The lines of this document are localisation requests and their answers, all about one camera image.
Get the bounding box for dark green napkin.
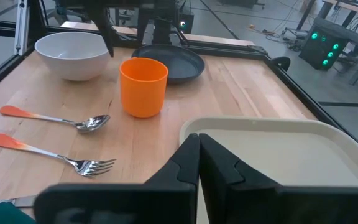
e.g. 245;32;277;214
0;202;37;224

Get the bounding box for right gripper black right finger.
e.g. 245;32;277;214
198;133;358;224

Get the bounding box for dark teal plate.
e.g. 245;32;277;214
131;44;206;85

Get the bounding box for orange floor cable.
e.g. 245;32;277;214
247;24;281;35

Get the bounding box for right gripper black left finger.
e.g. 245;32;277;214
33;133;201;224

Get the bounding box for white bowl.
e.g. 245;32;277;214
34;31;111;82

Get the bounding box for black computer green lights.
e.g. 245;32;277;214
298;17;351;71

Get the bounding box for beige plastic tray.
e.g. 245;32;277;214
178;116;358;224

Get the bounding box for steel spoon orange handle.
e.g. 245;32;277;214
0;105;111;134

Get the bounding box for black flat bracket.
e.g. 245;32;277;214
246;44;269;56

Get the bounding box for silver aluminium post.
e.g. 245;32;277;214
13;0;30;56

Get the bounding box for steel fork orange handle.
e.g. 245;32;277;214
0;133;117;177

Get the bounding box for orange plastic cup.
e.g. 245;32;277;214
119;57;169;119

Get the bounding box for steel knife orange handle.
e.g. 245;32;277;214
0;194;39;212

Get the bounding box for black frame clamp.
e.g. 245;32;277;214
270;56;291;72

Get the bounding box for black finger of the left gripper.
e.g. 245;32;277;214
87;6;115;58

